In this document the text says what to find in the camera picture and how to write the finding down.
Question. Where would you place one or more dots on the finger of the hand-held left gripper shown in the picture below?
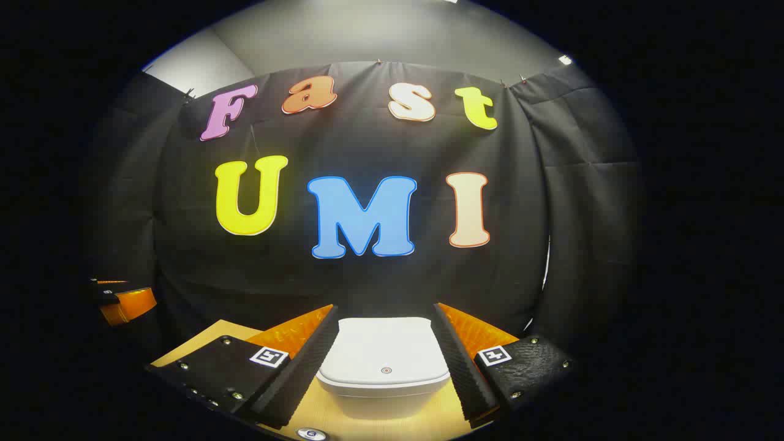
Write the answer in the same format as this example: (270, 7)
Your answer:
(131, 305)
(107, 293)

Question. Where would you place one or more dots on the white desktop garbage bin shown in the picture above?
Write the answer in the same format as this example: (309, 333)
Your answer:
(383, 349)

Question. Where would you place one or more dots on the black backdrop cloth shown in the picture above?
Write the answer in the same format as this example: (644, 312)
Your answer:
(367, 147)

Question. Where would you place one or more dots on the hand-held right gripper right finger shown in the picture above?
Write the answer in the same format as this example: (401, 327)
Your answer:
(462, 367)

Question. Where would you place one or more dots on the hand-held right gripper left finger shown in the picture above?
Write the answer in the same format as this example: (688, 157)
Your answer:
(294, 373)

